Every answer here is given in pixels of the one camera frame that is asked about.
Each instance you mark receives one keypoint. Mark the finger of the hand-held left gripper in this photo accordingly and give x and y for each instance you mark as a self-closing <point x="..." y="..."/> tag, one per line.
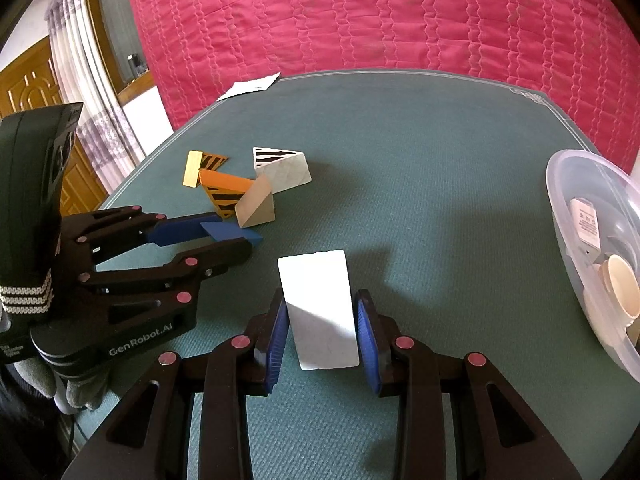
<point x="235" y="235"/>
<point x="180" y="230"/>

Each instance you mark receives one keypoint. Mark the orange striped wedge block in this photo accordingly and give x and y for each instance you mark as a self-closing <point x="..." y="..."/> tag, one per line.
<point x="225" y="190"/>

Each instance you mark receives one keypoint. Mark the white patterned curtain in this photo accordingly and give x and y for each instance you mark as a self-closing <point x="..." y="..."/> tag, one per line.
<point x="85" y="75"/>

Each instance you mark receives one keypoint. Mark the person's left hand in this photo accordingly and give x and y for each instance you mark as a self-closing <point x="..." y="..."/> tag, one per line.
<point x="80" y="392"/>

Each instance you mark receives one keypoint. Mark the clear plastic bowl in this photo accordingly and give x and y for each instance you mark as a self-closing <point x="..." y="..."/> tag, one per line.
<point x="565" y="240"/>

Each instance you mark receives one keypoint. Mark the white round block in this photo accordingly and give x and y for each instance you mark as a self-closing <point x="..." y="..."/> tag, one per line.
<point x="622" y="280"/>

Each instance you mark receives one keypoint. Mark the white power adapter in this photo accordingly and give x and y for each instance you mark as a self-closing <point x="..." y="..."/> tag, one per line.
<point x="585" y="222"/>

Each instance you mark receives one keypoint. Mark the white zebra-striped triangle block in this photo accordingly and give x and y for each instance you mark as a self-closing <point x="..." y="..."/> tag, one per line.
<point x="285" y="167"/>

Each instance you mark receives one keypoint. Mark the dark bottle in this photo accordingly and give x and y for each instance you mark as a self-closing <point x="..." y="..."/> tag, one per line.
<point x="134" y="67"/>

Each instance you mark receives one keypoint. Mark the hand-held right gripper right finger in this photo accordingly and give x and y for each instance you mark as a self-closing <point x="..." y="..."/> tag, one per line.
<point x="367" y="345"/>

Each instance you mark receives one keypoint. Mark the white rectangular block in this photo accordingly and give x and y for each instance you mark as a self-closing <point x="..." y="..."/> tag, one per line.
<point x="320" y="305"/>

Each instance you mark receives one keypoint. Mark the thin orange striped block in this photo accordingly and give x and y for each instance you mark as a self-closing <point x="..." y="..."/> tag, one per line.
<point x="192" y="167"/>

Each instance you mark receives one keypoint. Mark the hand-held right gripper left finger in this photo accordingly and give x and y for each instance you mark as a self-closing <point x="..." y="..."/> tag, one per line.
<point x="277" y="340"/>

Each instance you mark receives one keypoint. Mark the white paper sheet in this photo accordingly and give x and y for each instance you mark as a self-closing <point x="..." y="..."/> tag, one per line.
<point x="250" y="87"/>

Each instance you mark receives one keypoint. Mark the wooden window frame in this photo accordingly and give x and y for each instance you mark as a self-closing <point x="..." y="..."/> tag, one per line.
<point x="102" y="35"/>

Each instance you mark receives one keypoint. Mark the red quilted blanket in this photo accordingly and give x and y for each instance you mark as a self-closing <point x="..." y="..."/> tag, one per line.
<point x="375" y="20"/>

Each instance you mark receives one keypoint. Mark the wooden door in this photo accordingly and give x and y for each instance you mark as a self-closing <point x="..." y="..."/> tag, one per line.
<point x="30" y="90"/>

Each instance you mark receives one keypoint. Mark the beige striped wedge block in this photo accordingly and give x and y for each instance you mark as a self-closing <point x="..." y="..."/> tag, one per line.
<point x="257" y="207"/>

